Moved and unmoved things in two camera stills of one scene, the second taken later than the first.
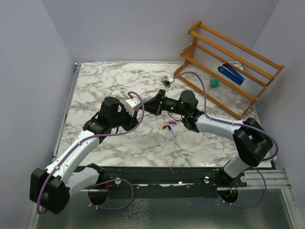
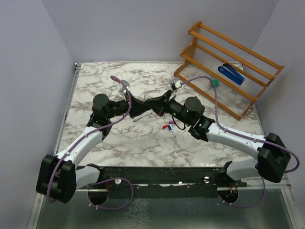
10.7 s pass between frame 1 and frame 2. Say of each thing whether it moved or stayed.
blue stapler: stayed
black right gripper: stayed
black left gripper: moved
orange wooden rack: stayed
